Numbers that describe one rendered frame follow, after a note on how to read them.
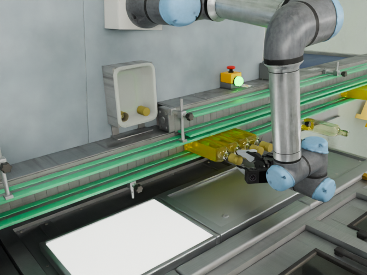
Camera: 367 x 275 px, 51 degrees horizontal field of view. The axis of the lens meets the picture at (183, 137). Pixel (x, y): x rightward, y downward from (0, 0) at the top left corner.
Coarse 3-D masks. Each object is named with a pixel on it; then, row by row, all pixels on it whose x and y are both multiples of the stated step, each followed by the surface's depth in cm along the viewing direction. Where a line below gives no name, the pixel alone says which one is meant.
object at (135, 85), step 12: (120, 72) 144; (132, 72) 147; (144, 72) 148; (120, 84) 145; (132, 84) 148; (144, 84) 150; (120, 96) 146; (132, 96) 150; (144, 96) 152; (156, 96) 148; (120, 108) 148; (132, 108) 151; (156, 108) 150; (120, 120) 140; (132, 120) 147; (144, 120) 147
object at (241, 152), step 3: (240, 150) 137; (243, 150) 137; (246, 150) 136; (249, 150) 138; (252, 150) 138; (255, 150) 138; (237, 153) 139; (240, 153) 137; (243, 153) 136; (246, 153) 134; (243, 156) 136; (246, 156) 135; (249, 156) 134; (252, 156) 133; (249, 159) 134; (252, 159) 133
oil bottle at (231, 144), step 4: (212, 136) 155; (216, 136) 155; (220, 136) 155; (212, 140) 153; (216, 140) 151; (220, 140) 151; (224, 140) 151; (228, 140) 150; (232, 140) 150; (224, 144) 148; (228, 144) 147; (232, 144) 147; (236, 144) 148; (228, 148) 147; (232, 148) 146; (232, 152) 146
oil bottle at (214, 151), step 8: (192, 144) 154; (200, 144) 150; (208, 144) 148; (216, 144) 148; (200, 152) 151; (208, 152) 147; (216, 152) 143; (224, 152) 143; (216, 160) 145; (224, 160) 145
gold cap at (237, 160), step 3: (231, 153) 141; (228, 156) 141; (231, 156) 140; (234, 156) 139; (237, 156) 139; (228, 159) 141; (231, 159) 140; (234, 159) 139; (237, 159) 138; (240, 159) 139; (231, 162) 140; (234, 162) 139; (237, 162) 138; (240, 162) 139
